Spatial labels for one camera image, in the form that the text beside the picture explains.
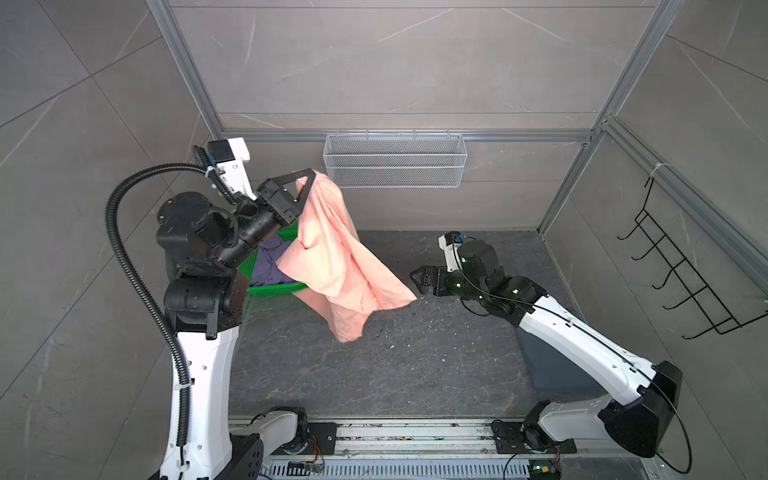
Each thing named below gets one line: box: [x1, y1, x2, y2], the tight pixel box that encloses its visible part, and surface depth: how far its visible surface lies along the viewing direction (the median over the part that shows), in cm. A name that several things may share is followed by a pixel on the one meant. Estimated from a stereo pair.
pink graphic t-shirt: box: [276, 172, 418, 343], surface depth 52 cm
